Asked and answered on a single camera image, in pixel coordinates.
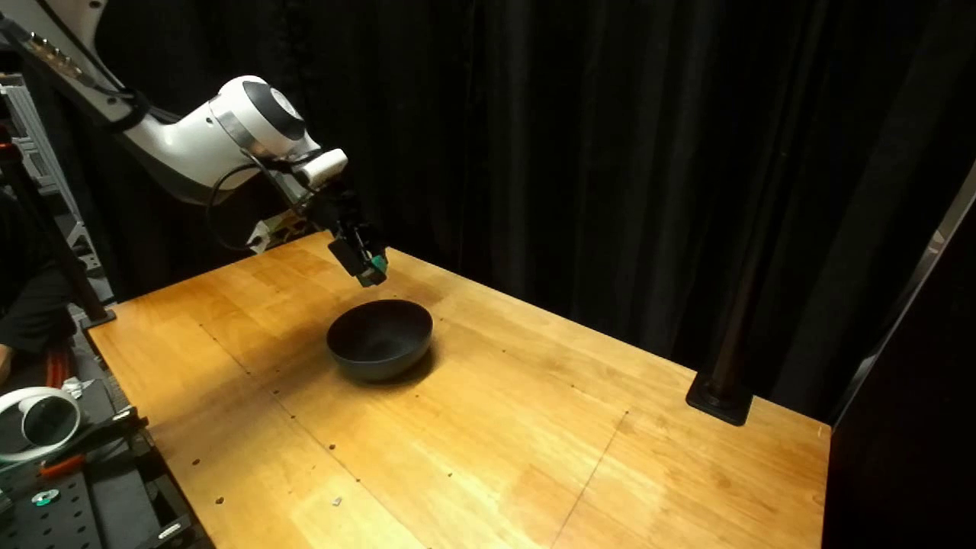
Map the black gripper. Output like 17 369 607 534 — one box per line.
272 167 392 291

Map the dark grey bowl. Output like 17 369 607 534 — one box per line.
323 296 435 383

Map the black curtain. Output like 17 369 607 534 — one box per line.
58 0 976 423

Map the black perforated side bench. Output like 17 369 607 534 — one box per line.
0 302 216 549

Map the white tape roll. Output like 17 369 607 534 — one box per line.
0 383 85 467

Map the black pole with base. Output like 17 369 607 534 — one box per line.
683 148 807 427

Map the dark panel with metal edge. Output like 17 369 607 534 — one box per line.
821 163 976 549

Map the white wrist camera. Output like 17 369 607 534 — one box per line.
292 147 351 193

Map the grey metal frame strut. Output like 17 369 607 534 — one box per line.
0 69 116 309

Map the red handled tool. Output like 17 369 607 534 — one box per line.
36 411 152 481

